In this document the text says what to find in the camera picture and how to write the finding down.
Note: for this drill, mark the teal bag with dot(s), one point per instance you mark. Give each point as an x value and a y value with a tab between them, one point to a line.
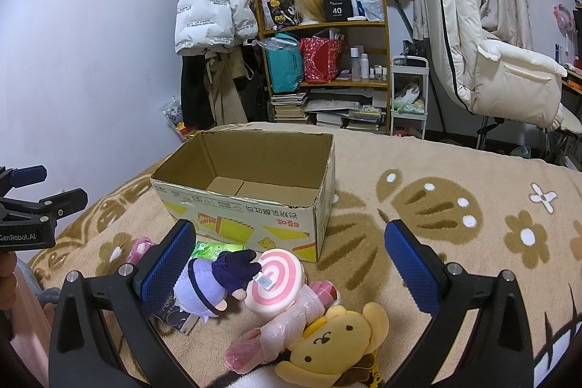
285	63

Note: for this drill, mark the pink swirl round plush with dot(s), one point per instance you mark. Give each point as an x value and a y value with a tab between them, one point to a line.
277	285

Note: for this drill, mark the blonde wig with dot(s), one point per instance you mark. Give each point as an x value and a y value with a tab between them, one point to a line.
310	11

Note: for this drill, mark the pink fan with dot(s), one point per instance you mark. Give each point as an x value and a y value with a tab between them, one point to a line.
566	25

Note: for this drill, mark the black box number 40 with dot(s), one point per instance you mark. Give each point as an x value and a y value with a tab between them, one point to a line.
337	10

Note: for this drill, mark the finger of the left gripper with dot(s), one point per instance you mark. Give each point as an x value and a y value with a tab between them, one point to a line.
22	177
66	203

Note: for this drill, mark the stack of books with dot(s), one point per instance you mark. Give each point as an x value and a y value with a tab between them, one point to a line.
289	108

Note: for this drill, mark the red patterned bag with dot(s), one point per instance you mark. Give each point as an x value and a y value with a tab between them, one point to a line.
321	58

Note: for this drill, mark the beige trench coat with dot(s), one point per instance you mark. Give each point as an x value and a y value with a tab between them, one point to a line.
225	101

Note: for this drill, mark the black card booklet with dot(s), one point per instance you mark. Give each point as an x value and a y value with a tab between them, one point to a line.
173	316

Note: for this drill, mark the pink slipper plush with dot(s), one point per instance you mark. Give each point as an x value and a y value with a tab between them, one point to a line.
138	249

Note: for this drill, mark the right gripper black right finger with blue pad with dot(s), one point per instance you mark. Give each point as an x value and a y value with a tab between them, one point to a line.
499	351

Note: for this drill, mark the purple hat doll plush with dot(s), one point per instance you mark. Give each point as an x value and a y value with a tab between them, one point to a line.
204	285

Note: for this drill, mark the white puffer jacket hanging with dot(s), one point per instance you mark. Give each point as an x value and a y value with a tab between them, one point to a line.
213	26

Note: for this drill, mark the green tissue pack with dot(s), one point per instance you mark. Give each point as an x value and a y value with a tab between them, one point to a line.
211	250

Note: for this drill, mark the wooden shelf unit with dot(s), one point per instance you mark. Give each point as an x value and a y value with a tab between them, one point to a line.
357	98

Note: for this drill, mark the person's left hand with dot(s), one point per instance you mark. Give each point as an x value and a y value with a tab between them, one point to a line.
8	280

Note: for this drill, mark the beige brown patterned blanket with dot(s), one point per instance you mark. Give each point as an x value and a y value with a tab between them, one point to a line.
481	210

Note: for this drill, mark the yellow dog plush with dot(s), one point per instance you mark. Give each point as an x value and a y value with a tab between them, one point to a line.
336	350

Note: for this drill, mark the open cardboard box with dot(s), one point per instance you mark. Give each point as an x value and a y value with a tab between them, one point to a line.
264	189

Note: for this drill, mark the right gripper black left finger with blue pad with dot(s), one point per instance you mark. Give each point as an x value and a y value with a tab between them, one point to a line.
102	335

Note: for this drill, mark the cream long down coat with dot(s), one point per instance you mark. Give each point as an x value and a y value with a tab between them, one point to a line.
491	78

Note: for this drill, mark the white small trolley cart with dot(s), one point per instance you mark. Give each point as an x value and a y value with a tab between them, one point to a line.
409	82

